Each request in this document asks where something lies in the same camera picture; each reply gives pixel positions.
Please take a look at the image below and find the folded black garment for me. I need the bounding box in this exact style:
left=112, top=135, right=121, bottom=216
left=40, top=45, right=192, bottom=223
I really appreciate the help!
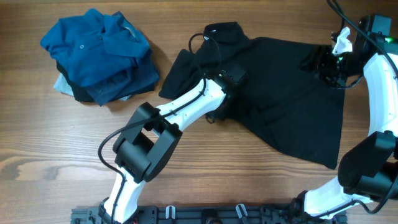
left=57, top=62, right=94, bottom=103

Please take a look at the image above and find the blue polo shirt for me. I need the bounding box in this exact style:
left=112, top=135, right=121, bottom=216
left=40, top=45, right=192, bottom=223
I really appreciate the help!
left=40, top=9, right=151, bottom=87

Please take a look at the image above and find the folded dark navy garment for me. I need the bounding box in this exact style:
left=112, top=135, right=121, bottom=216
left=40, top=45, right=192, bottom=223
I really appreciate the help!
left=85, top=58, right=160, bottom=106

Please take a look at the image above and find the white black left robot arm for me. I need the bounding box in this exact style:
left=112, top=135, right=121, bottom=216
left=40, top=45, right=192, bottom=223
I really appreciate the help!
left=98, top=65, right=247, bottom=223

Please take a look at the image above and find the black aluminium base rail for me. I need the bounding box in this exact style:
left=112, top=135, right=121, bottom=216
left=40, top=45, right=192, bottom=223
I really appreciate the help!
left=70, top=203, right=348, bottom=224

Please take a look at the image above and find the black polo shirt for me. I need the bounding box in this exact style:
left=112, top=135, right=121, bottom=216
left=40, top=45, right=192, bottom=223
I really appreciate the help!
left=159, top=22, right=345, bottom=169

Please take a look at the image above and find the folded light grey garment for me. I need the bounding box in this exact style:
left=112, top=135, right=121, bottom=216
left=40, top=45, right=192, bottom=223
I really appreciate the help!
left=53, top=73, right=74, bottom=96

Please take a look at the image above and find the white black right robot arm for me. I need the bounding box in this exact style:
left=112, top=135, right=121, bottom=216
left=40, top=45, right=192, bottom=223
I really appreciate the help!
left=287, top=14, right=397, bottom=223

